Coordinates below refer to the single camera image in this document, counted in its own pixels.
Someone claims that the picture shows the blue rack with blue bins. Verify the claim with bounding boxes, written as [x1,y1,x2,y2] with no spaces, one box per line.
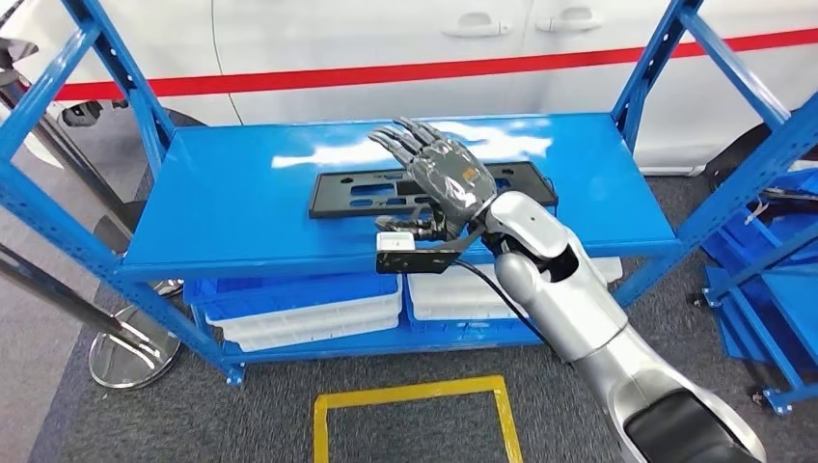
[687,169,818,417]

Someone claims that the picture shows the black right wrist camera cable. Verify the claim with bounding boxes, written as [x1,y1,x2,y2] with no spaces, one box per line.
[451,258,552,349]

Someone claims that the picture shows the white car with red stripe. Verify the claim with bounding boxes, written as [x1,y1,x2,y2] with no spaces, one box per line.
[0,0,818,193]

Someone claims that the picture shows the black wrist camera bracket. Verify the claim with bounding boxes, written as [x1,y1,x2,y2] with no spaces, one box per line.
[375,220,490,276]

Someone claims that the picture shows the white plastic tray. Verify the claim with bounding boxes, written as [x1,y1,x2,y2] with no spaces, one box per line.
[204,292,404,335]
[223,315,404,354]
[407,257,624,323]

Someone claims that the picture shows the black plastic plate frame part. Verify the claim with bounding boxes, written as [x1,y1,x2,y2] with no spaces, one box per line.
[308,160,559,221]

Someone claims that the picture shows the yellow floor tape square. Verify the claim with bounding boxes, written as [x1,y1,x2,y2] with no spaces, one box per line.
[312,375,525,463]

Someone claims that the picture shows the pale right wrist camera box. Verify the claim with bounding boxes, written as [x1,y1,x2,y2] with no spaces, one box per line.
[375,231,418,255]

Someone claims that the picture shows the blue metal shelf rack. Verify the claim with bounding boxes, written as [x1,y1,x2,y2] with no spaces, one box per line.
[0,0,818,388]

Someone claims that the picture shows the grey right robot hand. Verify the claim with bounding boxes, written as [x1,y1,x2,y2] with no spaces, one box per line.
[367,117,500,243]

